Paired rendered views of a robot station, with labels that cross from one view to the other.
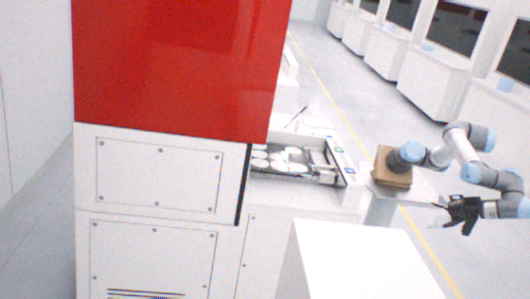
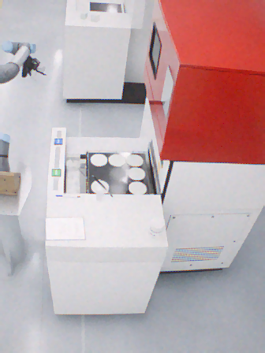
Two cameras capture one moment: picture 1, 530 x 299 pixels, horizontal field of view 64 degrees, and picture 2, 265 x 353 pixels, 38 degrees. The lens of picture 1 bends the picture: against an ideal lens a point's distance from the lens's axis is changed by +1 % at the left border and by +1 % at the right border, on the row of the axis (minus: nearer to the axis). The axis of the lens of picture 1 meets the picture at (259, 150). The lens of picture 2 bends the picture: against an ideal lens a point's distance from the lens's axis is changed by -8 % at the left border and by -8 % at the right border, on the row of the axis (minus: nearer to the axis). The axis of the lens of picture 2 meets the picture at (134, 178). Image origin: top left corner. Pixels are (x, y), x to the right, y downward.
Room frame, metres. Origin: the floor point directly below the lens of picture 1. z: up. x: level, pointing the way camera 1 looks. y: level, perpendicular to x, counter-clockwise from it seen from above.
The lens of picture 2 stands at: (3.85, -0.14, 2.68)
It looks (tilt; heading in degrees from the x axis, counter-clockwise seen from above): 47 degrees down; 175
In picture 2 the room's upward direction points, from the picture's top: 10 degrees clockwise
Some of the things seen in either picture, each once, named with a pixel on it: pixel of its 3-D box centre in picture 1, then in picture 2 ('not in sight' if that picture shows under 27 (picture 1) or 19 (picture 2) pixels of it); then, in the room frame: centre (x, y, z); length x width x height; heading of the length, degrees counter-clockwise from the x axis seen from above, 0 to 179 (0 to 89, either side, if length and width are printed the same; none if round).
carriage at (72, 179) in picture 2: (320, 166); (72, 179); (2.22, -0.37, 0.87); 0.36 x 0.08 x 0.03; 8
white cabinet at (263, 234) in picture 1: (278, 220); (96, 232); (2.26, -0.20, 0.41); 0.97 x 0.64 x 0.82; 8
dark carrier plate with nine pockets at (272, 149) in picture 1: (277, 156); (117, 173); (2.17, -0.11, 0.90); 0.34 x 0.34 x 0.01; 8
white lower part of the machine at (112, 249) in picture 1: (166, 237); (188, 201); (1.90, 0.43, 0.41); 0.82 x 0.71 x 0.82; 8
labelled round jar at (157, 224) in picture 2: not in sight; (156, 228); (2.61, 0.11, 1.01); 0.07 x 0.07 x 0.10
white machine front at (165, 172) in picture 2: (241, 147); (154, 137); (1.95, 0.09, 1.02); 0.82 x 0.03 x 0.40; 8
